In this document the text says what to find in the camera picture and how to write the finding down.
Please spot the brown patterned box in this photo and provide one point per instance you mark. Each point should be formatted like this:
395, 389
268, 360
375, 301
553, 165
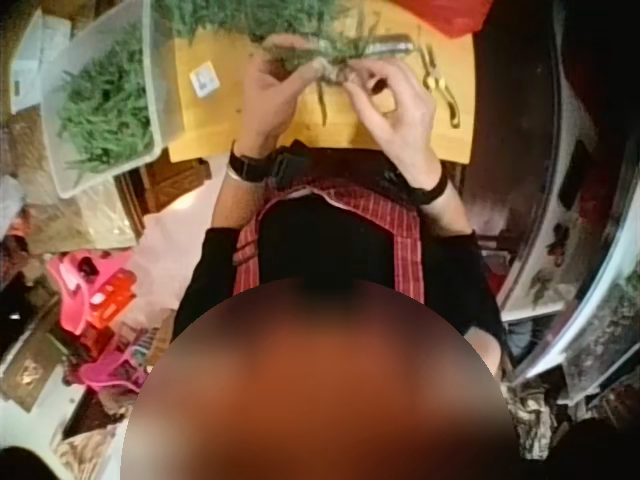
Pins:
27, 372

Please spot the person's left hand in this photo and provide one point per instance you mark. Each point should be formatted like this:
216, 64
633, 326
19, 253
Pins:
270, 105

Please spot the person's right hand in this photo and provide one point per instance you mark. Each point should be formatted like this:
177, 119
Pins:
410, 130

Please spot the pink plastic basket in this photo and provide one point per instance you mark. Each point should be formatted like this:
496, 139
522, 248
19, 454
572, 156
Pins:
100, 300

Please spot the small white square card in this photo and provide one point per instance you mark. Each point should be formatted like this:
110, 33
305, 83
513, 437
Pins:
205, 79

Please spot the green herb bunch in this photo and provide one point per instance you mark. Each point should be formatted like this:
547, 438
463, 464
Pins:
330, 60

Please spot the clear plastic container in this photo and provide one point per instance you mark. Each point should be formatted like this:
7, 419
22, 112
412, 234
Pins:
160, 90

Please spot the silver metal knife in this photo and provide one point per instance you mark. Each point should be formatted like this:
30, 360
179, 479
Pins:
397, 46

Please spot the gold metal scissors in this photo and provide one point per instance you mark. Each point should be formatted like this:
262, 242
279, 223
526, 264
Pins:
440, 85

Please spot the pile of loose green herbs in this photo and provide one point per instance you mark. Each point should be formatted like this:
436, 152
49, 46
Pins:
240, 15

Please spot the red plastic bag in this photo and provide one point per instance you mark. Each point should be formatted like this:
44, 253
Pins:
445, 15

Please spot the yellow wooden cutting board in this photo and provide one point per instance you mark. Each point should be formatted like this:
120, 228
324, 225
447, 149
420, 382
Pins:
215, 125

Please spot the black wrist band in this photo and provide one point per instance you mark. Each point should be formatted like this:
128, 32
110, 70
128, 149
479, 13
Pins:
430, 190
260, 165

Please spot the green herbs heap in container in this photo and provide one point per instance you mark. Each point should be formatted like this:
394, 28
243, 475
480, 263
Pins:
105, 110

